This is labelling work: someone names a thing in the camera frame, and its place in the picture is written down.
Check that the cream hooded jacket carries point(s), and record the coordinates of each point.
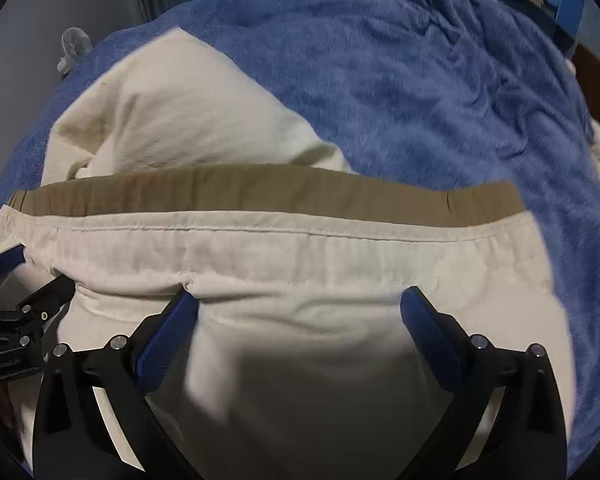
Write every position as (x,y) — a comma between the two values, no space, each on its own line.
(290,270)

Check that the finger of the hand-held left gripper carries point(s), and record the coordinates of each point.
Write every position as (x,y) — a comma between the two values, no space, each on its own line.
(50,295)
(2,262)

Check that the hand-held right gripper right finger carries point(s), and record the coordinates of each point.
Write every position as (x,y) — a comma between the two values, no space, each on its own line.
(425,332)

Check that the blue box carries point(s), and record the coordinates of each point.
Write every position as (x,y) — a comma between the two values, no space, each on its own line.
(570,5)

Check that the small white fan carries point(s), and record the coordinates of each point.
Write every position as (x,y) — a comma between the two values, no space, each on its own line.
(74,47)

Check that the blue fleece blanket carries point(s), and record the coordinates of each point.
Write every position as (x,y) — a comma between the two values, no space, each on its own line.
(410,95)

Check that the wooden headboard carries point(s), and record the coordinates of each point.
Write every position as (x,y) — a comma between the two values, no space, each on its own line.
(597,85)

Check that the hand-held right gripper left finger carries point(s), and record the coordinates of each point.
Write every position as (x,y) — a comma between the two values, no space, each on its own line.
(172,332)

